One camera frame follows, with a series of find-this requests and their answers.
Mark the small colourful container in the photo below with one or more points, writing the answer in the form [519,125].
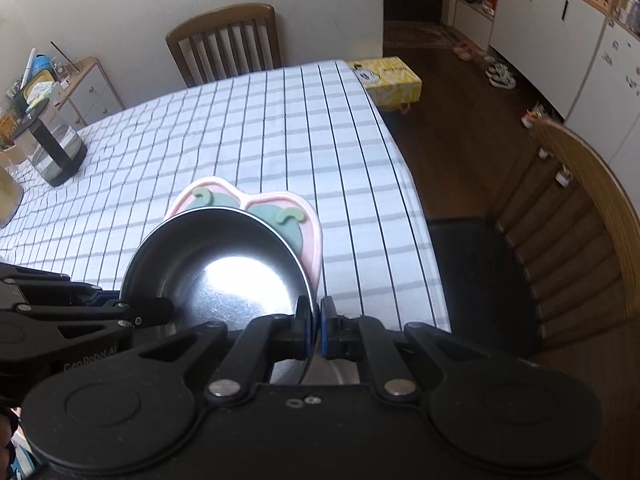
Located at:
[532,117]

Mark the black seat cushion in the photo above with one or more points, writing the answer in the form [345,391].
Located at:
[475,280]

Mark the wooden chair with slatted back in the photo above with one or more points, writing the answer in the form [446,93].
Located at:
[220,15]

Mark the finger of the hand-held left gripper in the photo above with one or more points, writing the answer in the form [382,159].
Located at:
[30,285]
[100,312]

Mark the yellow cardboard box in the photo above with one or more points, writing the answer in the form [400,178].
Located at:
[390,80]

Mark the pink slipper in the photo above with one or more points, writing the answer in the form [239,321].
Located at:
[462,50]
[475,55]

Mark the white cabinet with stickers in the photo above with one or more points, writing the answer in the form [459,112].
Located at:
[600,100]

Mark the pink plate with green design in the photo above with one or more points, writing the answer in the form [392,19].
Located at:
[310,240]

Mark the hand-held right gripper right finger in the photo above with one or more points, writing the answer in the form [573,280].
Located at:
[327,327]

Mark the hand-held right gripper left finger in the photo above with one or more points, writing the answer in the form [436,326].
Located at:
[301,330]

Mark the wooden chair with curved back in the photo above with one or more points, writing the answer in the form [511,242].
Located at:
[590,170]

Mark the cream bowl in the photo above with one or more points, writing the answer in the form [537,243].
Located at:
[7,195]

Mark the white checked tablecloth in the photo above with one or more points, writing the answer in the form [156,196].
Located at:
[250,125]

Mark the large steel bowl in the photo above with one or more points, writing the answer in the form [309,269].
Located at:
[225,260]

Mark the patterned floor rug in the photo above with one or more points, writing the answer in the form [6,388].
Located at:
[420,35]

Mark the glass kettle with black base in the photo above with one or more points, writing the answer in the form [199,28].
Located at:
[55,150]

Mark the blue lidded container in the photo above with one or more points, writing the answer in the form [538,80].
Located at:
[41,64]

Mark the small wooden drawer cabinet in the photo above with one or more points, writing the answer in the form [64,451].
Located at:
[95,95]

